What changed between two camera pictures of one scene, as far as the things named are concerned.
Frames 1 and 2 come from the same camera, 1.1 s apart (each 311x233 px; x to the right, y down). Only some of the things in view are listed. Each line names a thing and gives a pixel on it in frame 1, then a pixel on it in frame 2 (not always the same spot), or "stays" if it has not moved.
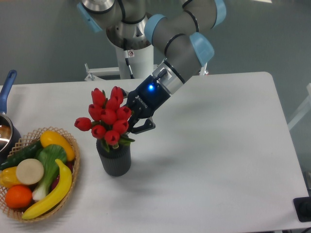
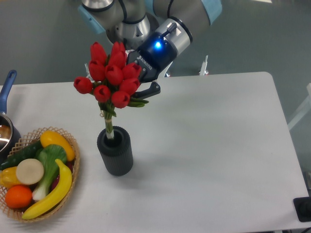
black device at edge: x=302 y=206 stays
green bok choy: x=47 y=155 stays
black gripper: x=146 y=96 to x=155 y=55
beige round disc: x=29 y=171 stays
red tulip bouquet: x=109 y=123 to x=112 y=82
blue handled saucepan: x=9 y=137 stays
